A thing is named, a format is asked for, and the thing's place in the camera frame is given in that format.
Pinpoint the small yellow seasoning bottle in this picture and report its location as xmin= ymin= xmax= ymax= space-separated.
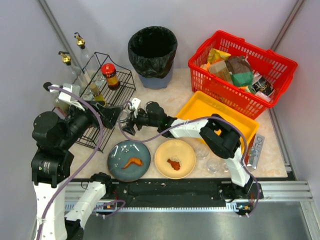
xmin=89 ymin=83 xmax=107 ymax=107

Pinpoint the black-capped dark sauce bottle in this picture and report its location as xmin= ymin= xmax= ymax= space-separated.
xmin=43 ymin=82 xmax=70 ymax=117

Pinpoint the gold-capped glass bottle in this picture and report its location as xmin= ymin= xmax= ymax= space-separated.
xmin=74 ymin=32 xmax=105 ymax=87
xmin=58 ymin=51 xmax=93 ymax=101

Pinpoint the blue ceramic plate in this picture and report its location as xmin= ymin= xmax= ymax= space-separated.
xmin=107 ymin=140 xmax=151 ymax=182

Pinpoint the cream ceramic plate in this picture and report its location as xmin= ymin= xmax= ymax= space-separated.
xmin=154 ymin=139 xmax=196 ymax=180

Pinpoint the red-lidded sauce jar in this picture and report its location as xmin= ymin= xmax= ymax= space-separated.
xmin=100 ymin=63 xmax=120 ymax=91

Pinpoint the glass jar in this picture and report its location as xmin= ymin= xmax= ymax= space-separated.
xmin=117 ymin=109 xmax=132 ymax=124

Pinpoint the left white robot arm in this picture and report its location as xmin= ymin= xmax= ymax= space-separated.
xmin=31 ymin=82 xmax=123 ymax=240

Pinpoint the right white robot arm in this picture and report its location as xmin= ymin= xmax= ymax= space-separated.
xmin=118 ymin=99 xmax=262 ymax=202

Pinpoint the chicken wing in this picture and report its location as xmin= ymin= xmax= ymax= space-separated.
xmin=122 ymin=157 xmax=144 ymax=169

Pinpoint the yellow plastic tray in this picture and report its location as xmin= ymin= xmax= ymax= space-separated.
xmin=176 ymin=91 xmax=259 ymax=147

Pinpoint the chicken drumstick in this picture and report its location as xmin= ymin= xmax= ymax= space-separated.
xmin=167 ymin=158 xmax=181 ymax=171

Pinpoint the left small glass cup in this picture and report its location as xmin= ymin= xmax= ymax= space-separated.
xmin=194 ymin=144 xmax=209 ymax=160

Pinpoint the small glass cup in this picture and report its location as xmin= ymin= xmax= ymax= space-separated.
xmin=194 ymin=144 xmax=209 ymax=160
xmin=206 ymin=158 xmax=221 ymax=174
xmin=222 ymin=162 xmax=229 ymax=173

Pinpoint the trash bin with black bag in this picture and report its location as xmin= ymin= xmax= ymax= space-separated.
xmin=127 ymin=26 xmax=178 ymax=90

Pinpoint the middle small glass cup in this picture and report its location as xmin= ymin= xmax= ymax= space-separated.
xmin=206 ymin=158 xmax=221 ymax=174

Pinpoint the brown cardboard box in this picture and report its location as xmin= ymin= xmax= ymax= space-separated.
xmin=208 ymin=60 xmax=233 ymax=84

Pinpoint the yellow snack bag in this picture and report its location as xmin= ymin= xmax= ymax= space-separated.
xmin=207 ymin=48 xmax=231 ymax=64

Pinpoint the right small glass cup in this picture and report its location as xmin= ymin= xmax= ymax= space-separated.
xmin=222 ymin=162 xmax=229 ymax=173

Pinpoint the green sponge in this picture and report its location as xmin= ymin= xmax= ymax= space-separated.
xmin=231 ymin=71 xmax=254 ymax=87

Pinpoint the dark brown snack bag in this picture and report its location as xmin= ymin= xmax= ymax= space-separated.
xmin=225 ymin=55 xmax=253 ymax=74

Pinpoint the silver foil packet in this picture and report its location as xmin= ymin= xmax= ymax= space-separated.
xmin=244 ymin=133 xmax=265 ymax=171

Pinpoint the black gold snack packet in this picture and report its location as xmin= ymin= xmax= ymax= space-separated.
xmin=251 ymin=75 xmax=274 ymax=97

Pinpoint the red plastic shopping basket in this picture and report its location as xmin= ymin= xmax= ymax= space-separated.
xmin=188 ymin=30 xmax=298 ymax=119

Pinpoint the black wire rack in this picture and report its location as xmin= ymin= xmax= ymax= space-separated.
xmin=46 ymin=51 xmax=137 ymax=154

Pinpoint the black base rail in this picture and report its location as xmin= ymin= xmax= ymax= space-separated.
xmin=84 ymin=176 xmax=265 ymax=208

